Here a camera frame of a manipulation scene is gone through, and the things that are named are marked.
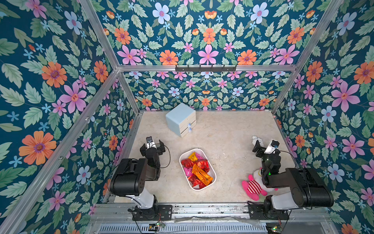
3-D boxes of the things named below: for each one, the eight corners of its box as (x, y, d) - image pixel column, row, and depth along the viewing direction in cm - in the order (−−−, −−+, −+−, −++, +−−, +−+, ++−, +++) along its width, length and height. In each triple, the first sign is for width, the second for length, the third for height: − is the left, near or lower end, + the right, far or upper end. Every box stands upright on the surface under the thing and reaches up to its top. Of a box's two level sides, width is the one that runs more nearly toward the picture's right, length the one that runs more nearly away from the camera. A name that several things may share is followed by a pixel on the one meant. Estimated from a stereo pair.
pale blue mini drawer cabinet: (167, 129, 110) (163, 115, 98) (184, 116, 119) (182, 102, 106) (181, 141, 104) (179, 127, 91) (198, 126, 112) (198, 112, 99)
